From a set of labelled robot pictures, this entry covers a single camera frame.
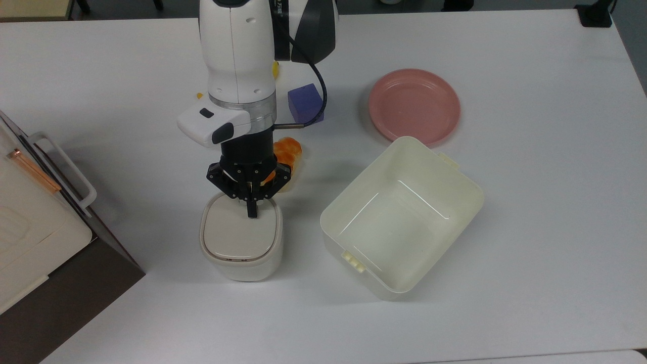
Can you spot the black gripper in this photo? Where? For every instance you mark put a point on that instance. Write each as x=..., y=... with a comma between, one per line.
x=248, y=151

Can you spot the white lidded trash can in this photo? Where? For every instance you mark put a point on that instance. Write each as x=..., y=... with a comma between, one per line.
x=237, y=237

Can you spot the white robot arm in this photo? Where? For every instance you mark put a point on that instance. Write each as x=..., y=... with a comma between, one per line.
x=237, y=55

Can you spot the orange bread loaf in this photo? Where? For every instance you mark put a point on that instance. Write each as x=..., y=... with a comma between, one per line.
x=289, y=147

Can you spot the purple cube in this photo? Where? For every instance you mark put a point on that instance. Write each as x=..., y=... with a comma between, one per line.
x=303, y=101

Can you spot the yellow banana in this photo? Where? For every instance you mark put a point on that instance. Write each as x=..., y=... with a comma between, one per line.
x=276, y=70

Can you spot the cream plastic bin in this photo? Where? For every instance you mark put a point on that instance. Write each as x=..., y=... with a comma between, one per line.
x=402, y=222

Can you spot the pink plate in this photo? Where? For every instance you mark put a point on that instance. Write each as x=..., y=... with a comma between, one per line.
x=414, y=105

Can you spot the black chair base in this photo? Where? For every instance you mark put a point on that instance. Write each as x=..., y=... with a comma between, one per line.
x=457, y=4

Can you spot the wooden table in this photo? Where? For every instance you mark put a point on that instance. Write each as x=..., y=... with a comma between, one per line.
x=33, y=7

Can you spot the black table clamp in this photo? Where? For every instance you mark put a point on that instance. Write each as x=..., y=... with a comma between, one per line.
x=595, y=14

